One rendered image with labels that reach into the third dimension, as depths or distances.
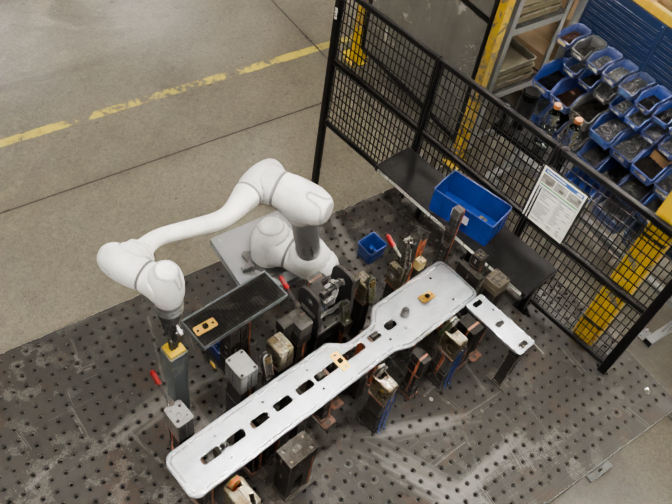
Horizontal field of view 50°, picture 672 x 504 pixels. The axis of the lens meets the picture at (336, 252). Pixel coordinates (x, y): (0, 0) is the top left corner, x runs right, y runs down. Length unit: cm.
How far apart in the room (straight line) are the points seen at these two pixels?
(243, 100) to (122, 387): 269
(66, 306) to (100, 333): 98
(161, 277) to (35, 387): 106
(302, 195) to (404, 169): 98
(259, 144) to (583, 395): 265
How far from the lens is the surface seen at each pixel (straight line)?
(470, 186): 320
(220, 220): 237
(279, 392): 261
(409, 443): 293
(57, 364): 308
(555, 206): 300
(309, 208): 243
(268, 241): 300
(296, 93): 523
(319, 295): 264
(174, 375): 260
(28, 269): 427
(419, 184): 327
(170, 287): 215
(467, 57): 458
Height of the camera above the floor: 333
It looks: 51 degrees down
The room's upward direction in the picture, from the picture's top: 11 degrees clockwise
